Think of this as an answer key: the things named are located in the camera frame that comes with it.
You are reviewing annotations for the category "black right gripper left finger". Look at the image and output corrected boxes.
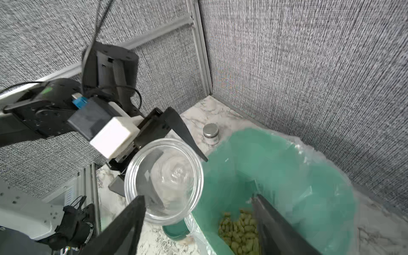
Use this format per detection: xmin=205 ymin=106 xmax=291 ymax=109
xmin=79 ymin=195 xmax=146 ymax=255

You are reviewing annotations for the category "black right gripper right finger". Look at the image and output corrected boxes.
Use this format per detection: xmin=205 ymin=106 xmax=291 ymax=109
xmin=251 ymin=194 xmax=320 ymax=255

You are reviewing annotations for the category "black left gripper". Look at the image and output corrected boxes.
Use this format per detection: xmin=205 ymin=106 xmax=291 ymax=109
xmin=107 ymin=107 xmax=208 ymax=210

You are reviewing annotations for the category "orange-lidded peanut jar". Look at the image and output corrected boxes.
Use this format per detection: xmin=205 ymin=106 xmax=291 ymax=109
xmin=124 ymin=138 xmax=204 ymax=225

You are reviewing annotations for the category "green-lidded peanut jar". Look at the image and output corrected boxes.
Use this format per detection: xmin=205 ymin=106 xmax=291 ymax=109
xmin=162 ymin=220 xmax=190 ymax=241

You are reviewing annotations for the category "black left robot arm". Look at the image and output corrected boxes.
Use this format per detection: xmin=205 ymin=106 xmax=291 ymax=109
xmin=1 ymin=42 xmax=207 ymax=255

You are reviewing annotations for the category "small silver-lidded tin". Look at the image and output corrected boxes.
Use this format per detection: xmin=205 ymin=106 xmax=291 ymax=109
xmin=203 ymin=123 xmax=219 ymax=146

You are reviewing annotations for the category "green plastic trash bin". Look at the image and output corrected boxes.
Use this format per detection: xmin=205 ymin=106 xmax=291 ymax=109
xmin=187 ymin=128 xmax=358 ymax=255

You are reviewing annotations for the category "clear plastic bin liner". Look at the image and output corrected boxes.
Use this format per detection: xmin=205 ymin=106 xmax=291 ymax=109
xmin=186 ymin=128 xmax=408 ymax=255

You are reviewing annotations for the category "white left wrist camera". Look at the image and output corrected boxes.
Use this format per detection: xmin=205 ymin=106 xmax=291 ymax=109
xmin=68 ymin=93 xmax=144 ymax=160

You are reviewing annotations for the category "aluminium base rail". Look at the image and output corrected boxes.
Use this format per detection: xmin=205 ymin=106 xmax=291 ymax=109
xmin=41 ymin=162 xmax=103 ymax=255

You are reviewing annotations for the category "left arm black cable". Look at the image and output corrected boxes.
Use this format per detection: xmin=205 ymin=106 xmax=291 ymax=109
xmin=0 ymin=0 xmax=143 ymax=111

